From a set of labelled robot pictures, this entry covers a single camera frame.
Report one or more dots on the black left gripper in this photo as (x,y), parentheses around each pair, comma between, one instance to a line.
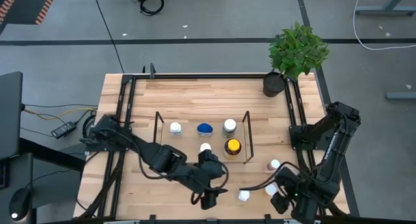
(212,170)

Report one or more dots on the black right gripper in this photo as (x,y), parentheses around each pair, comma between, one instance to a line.
(287,181)

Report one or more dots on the small white bottle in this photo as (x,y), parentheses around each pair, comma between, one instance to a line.
(175,127)
(205,147)
(244,195)

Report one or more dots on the amber bottle yellow cap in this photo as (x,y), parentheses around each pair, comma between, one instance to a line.
(233,146)

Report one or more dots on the blue cap bottle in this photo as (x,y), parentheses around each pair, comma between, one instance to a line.
(204,128)

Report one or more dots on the green label bottle white cap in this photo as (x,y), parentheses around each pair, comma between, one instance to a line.
(229,124)

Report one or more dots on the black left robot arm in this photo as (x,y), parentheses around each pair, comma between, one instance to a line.
(169,160)

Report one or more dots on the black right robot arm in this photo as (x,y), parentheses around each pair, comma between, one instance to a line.
(334,143)

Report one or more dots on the pink bottle white cap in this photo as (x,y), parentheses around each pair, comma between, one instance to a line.
(274,164)

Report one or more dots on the green plant in black pot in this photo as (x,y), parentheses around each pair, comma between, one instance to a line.
(295,52)

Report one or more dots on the black power adapter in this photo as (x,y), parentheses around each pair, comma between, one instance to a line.
(63,130)

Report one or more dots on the black side desk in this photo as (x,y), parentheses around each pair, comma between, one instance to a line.
(52,156)

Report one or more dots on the grey table foot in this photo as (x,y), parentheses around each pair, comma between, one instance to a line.
(401,95)

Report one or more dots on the black computer mouse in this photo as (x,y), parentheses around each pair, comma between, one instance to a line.
(19,201)

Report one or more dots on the dark grey monitor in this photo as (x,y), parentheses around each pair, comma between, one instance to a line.
(9,113)

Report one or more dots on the wooden table grey legs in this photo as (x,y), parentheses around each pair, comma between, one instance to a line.
(385,10)

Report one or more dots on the black mat orange striped edge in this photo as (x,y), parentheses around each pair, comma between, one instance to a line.
(22,6)

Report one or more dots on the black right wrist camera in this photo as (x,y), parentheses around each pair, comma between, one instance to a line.
(280,204)

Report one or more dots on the black aluminium table frame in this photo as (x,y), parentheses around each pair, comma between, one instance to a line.
(208,76)

